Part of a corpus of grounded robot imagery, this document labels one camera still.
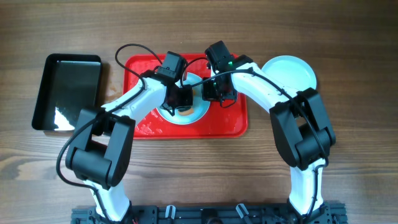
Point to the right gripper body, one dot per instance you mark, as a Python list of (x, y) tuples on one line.
[(212, 91)]

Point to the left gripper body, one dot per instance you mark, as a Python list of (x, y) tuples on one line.
[(181, 98)]

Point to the green and orange sponge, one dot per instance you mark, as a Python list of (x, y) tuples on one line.
[(185, 111)]

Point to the light blue plate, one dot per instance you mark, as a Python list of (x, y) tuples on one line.
[(200, 106), (291, 71)]

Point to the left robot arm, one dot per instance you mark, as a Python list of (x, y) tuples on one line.
[(99, 150)]

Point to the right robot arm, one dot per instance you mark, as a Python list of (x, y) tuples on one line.
[(302, 130)]

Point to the red plastic tray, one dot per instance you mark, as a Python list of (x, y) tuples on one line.
[(218, 122)]

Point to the black water tray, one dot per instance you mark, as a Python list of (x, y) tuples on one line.
[(70, 82)]

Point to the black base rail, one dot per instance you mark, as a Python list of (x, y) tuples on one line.
[(268, 213)]

